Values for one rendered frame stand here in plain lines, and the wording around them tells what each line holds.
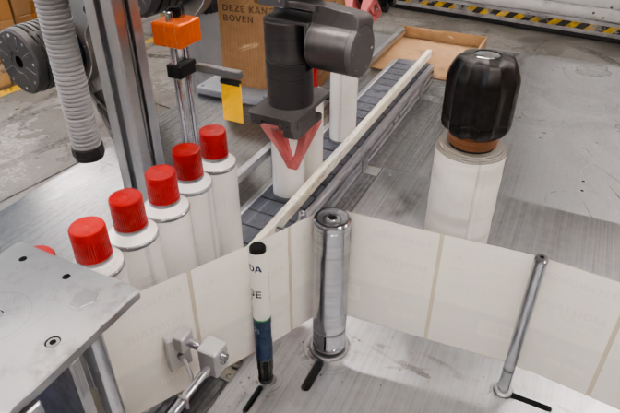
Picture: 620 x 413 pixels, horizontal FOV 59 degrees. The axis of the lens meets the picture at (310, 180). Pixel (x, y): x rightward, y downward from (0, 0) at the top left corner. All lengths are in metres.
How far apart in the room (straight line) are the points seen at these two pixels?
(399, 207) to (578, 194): 0.37
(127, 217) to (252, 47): 0.85
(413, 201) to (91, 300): 0.63
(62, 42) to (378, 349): 0.47
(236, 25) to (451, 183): 0.80
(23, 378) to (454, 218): 0.52
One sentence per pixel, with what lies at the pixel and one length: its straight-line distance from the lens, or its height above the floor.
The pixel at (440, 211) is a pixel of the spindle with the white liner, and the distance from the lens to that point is 0.71.
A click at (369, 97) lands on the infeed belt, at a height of 0.88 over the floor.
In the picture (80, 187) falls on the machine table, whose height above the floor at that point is 0.83.
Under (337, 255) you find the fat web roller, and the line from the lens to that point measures 0.55.
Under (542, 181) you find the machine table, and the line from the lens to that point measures 1.12.
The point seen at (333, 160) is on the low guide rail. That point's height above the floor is 0.91.
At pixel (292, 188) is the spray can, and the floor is 0.90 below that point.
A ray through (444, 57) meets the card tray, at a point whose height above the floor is 0.83.
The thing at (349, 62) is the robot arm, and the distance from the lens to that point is 0.59.
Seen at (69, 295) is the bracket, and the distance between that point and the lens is 0.38.
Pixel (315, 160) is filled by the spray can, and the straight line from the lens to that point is 0.91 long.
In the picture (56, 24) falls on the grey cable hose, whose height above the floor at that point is 1.23.
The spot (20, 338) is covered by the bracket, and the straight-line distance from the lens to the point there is 0.36.
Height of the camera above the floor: 1.39
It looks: 33 degrees down
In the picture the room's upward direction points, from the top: straight up
